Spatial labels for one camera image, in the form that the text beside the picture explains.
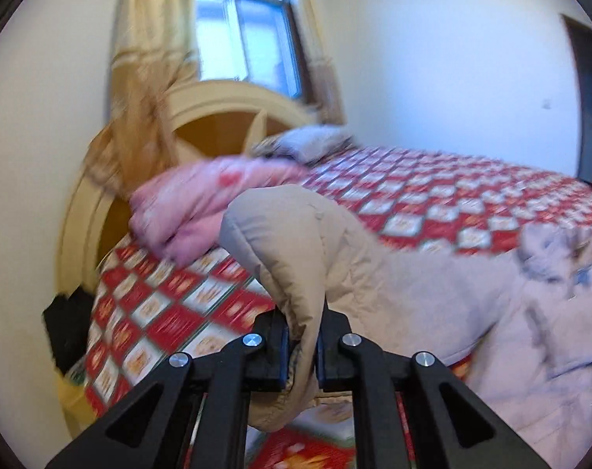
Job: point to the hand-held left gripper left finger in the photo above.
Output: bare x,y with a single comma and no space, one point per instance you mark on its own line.
275,347

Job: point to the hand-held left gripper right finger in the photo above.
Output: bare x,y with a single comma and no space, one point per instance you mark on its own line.
328,347

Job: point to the beige padded coat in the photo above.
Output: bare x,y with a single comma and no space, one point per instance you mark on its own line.
398,303

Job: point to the pink folded quilt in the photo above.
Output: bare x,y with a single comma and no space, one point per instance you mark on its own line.
188,205

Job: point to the red checkered bed sheet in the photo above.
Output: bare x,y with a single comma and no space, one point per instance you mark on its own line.
423,195

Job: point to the grey pillow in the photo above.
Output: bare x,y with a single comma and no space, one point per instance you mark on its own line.
310,141

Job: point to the black bedside object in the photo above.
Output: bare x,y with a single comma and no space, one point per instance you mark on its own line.
68,327

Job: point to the cream wooden headboard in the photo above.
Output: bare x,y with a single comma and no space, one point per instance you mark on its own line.
213,97

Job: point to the yellow patterned curtain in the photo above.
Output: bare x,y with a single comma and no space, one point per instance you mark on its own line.
149,34
320,68

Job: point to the window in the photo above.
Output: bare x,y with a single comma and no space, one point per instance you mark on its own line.
257,34

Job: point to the dark door frame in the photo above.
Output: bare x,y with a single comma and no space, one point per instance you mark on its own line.
587,107

